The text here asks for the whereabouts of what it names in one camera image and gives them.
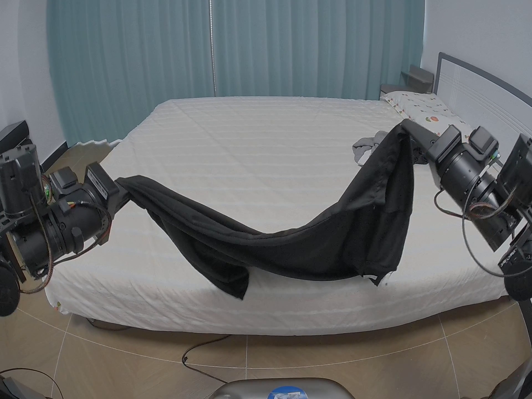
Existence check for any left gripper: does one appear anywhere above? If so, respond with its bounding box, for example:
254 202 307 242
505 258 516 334
47 162 120 266

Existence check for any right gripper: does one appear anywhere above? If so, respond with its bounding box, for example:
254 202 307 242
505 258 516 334
401 119 498 205

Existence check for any black T-shirt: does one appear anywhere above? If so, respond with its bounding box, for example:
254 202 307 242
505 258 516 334
117 122 416 302

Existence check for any pile of clothes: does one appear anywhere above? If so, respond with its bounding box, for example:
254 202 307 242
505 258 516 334
352 131 429 166

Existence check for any bed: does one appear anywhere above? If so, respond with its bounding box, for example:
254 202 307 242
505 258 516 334
44 52 532 333

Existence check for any white printed pillow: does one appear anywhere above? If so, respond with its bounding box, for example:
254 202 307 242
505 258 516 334
382 91 476 138

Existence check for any grey bedside table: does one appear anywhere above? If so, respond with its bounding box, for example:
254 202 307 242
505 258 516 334
380 65 435 96

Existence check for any black chest of drawers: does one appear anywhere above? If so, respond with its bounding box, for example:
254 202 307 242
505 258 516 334
0 121 34 153

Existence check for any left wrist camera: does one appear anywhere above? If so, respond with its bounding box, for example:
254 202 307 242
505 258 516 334
49 168 84 207

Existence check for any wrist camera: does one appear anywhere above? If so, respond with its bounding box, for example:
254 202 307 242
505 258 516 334
469 126 499 163
49 168 84 207

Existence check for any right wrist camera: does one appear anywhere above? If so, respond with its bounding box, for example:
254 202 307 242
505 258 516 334
469 126 499 163

